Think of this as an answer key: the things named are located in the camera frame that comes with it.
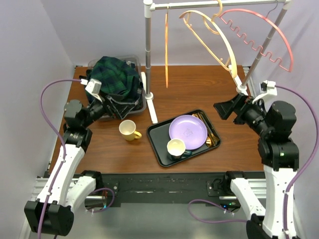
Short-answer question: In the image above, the white metal clothes rack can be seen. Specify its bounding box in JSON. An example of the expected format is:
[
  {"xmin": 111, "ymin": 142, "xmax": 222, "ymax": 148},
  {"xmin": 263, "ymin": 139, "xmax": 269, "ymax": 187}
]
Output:
[{"xmin": 142, "ymin": 0, "xmax": 294, "ymax": 124}]

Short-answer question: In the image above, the cream paper cup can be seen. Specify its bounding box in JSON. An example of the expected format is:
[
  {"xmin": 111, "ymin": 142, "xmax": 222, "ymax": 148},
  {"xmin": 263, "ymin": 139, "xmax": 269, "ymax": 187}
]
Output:
[{"xmin": 166, "ymin": 138, "xmax": 186, "ymax": 160}]

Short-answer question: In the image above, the aluminium frame rail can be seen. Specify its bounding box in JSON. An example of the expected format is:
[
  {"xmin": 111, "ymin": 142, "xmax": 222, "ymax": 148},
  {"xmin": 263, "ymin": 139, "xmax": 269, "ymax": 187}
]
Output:
[{"xmin": 18, "ymin": 159, "xmax": 110, "ymax": 239}]

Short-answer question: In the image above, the gold spoon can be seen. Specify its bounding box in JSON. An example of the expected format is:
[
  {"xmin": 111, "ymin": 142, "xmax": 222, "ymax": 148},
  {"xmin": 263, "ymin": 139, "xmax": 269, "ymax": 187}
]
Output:
[{"xmin": 192, "ymin": 113, "xmax": 220, "ymax": 147}]

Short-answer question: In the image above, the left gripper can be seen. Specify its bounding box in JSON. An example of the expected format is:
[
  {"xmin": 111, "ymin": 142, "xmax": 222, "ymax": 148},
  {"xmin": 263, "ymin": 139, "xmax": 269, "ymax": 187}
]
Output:
[{"xmin": 82, "ymin": 90, "xmax": 135, "ymax": 128}]

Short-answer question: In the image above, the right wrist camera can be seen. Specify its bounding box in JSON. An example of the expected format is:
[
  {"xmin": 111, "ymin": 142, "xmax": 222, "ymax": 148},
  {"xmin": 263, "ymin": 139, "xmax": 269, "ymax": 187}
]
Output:
[{"xmin": 252, "ymin": 80, "xmax": 277, "ymax": 104}]

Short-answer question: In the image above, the cream wooden hanger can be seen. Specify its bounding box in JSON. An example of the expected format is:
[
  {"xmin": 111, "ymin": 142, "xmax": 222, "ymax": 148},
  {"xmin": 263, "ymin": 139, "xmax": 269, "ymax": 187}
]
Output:
[{"xmin": 179, "ymin": 0, "xmax": 238, "ymax": 79}]

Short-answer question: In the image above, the yellow mug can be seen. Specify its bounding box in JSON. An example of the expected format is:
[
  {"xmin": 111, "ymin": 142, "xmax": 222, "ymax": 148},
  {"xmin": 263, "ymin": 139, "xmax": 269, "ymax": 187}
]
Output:
[{"xmin": 119, "ymin": 119, "xmax": 142, "ymax": 141}]

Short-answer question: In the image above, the purple plate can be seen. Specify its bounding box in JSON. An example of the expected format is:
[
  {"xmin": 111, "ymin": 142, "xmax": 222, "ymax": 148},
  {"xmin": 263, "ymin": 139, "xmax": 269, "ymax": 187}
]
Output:
[{"xmin": 168, "ymin": 115, "xmax": 208, "ymax": 150}]

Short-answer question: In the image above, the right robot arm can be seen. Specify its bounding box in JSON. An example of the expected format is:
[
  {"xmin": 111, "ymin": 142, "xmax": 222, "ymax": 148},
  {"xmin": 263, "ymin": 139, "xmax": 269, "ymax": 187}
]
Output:
[{"xmin": 213, "ymin": 93, "xmax": 299, "ymax": 239}]

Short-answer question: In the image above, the green plaid skirt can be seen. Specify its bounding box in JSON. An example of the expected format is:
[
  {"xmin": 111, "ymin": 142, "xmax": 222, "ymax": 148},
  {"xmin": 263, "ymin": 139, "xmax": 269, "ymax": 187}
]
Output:
[{"xmin": 86, "ymin": 56, "xmax": 143, "ymax": 104}]

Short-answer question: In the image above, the pink hanger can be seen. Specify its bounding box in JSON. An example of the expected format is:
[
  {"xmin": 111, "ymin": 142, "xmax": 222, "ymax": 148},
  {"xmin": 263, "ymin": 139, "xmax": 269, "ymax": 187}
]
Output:
[{"xmin": 219, "ymin": 1, "xmax": 294, "ymax": 73}]

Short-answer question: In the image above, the navy white plaid skirt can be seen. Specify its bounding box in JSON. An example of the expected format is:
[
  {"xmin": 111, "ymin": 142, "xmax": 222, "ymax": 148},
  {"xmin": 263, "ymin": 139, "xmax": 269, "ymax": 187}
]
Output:
[{"xmin": 119, "ymin": 58, "xmax": 145, "ymax": 110}]

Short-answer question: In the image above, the black mounting base plate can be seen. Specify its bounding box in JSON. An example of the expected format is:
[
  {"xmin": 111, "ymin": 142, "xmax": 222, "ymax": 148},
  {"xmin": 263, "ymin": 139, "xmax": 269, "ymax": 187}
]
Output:
[{"xmin": 74, "ymin": 171, "xmax": 267, "ymax": 209}]

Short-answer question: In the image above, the black tray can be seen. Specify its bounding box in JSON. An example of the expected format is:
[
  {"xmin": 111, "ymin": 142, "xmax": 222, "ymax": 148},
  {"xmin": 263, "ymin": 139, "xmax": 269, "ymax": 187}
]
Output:
[{"xmin": 147, "ymin": 109, "xmax": 221, "ymax": 167}]

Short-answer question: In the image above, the dark green cup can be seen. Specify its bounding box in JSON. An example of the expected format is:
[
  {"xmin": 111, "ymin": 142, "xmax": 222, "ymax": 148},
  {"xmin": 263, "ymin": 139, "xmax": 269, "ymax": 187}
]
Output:
[{"xmin": 170, "ymin": 150, "xmax": 192, "ymax": 161}]

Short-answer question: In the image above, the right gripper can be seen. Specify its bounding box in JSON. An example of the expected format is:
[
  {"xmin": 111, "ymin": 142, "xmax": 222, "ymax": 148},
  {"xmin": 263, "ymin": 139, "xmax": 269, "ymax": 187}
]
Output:
[{"xmin": 214, "ymin": 91, "xmax": 272, "ymax": 135}]

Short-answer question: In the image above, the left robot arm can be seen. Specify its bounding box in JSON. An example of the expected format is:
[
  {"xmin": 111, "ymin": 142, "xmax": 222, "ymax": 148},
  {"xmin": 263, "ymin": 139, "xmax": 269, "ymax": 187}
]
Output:
[{"xmin": 24, "ymin": 94, "xmax": 118, "ymax": 236}]

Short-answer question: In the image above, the orange plastic hanger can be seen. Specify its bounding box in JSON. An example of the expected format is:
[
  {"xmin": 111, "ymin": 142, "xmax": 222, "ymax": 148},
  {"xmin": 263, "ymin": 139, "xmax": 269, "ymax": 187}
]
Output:
[{"xmin": 164, "ymin": 7, "xmax": 169, "ymax": 89}]

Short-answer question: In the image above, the clear plastic bin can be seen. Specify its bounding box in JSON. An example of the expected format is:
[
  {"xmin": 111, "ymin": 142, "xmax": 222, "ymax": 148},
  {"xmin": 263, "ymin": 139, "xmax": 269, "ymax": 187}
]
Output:
[{"xmin": 86, "ymin": 55, "xmax": 144, "ymax": 120}]

